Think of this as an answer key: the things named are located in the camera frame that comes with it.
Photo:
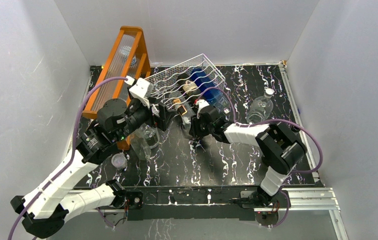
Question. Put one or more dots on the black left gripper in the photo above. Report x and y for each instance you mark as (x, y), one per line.
(165, 116)

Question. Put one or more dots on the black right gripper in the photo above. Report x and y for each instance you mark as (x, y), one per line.
(194, 130)

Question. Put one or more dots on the dark green wine bottle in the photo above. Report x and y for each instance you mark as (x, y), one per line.
(189, 89)

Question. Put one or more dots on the clear square whisky bottle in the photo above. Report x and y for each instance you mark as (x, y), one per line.
(183, 108)

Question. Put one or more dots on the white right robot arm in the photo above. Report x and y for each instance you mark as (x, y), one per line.
(281, 147)

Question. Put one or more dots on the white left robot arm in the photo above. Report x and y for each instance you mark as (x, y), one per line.
(46, 209)

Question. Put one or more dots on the olive green wine bottle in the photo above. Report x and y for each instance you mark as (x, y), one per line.
(295, 129)

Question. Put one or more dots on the clear glass jar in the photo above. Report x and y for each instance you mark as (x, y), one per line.
(145, 142)

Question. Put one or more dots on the small clear plastic cup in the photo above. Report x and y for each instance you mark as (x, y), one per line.
(119, 161)

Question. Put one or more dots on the orange wooden shelf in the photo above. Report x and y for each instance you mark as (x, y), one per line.
(128, 57)

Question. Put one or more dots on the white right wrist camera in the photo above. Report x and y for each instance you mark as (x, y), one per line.
(200, 104)

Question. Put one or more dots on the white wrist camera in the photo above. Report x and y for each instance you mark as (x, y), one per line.
(140, 89)
(200, 104)

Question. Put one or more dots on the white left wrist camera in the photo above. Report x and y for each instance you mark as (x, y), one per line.
(140, 89)

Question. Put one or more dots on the white wire wine rack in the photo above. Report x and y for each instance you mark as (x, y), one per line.
(164, 82)

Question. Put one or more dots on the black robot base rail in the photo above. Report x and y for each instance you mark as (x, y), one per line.
(201, 202)

